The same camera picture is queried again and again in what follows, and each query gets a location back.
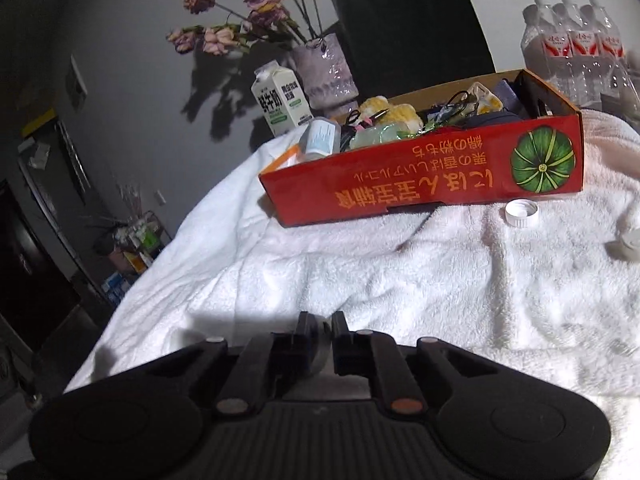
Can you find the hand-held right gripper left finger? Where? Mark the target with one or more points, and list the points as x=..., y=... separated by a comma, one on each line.
x=300, y=345

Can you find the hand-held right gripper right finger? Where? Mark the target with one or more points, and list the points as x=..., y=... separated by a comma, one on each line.
x=342, y=350

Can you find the red cardboard box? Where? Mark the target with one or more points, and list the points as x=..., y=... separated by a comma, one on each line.
x=400, y=185

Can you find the white towel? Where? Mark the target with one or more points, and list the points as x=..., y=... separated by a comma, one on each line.
x=450, y=285

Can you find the orange pen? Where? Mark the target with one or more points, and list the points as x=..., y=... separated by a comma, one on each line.
x=284, y=158

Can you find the cluttered storage cart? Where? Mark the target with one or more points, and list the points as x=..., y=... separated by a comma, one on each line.
x=135, y=245

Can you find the white bottle blue label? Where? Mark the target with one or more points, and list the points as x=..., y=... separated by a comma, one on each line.
x=322, y=137

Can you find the clear green packet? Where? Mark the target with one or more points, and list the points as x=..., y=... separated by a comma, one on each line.
x=380, y=136

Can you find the white bottle cap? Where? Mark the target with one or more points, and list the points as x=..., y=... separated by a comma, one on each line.
x=520, y=215

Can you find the yellow plush toy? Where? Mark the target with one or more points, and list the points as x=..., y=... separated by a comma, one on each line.
x=400, y=112

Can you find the white milk carton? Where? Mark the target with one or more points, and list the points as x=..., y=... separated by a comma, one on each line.
x=280, y=100

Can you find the dark blue pouch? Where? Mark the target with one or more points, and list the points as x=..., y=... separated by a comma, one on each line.
x=490, y=119

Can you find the purple glass vase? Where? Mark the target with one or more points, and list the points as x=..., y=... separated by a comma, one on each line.
x=325, y=70

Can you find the black scissors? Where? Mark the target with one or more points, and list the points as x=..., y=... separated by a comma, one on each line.
x=459, y=99

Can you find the white round container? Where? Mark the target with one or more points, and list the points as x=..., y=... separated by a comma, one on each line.
x=625, y=246

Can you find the purple pouch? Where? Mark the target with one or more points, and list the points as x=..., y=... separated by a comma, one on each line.
x=507, y=92

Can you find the black paper bag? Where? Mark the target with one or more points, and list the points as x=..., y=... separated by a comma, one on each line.
x=410, y=25

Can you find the pack of water bottles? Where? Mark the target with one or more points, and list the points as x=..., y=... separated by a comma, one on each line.
x=570, y=45

